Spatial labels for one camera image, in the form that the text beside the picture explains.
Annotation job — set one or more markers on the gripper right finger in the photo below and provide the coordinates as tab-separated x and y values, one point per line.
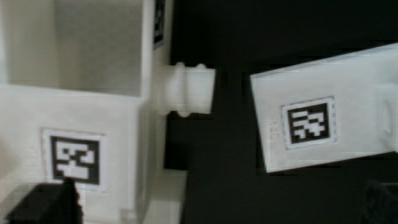
381	204

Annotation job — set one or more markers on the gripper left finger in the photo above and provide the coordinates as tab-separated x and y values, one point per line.
49	206

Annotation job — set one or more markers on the white cabinet body box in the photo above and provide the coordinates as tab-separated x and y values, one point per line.
91	86

